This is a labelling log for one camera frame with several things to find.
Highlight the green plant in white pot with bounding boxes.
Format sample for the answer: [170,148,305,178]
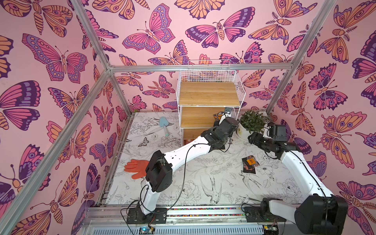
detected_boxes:
[237,110,269,141]

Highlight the orange tea bag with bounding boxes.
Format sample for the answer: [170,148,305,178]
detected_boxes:
[245,155,259,169]
[215,112,225,120]

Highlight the white wire three-tier shelf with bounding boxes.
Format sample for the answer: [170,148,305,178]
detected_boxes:
[176,70,245,145]

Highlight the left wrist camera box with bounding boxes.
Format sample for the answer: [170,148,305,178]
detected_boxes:
[224,107,232,116]

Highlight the red tea bag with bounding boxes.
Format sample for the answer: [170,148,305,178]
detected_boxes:
[242,158,256,174]

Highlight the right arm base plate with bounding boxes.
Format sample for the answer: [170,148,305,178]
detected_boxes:
[241,205,287,223]

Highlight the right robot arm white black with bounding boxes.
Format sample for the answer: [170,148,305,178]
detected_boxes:
[248,123,348,235]

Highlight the teal and white spatula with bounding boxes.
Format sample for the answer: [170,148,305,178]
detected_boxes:
[159,117,170,137]

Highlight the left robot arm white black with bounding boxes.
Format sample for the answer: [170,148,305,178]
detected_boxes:
[138,117,239,215]

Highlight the aluminium rail with coloured strip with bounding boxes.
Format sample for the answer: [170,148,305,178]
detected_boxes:
[82,204,327,227]

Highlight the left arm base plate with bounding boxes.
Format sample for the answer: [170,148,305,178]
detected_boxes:
[126,208,167,224]

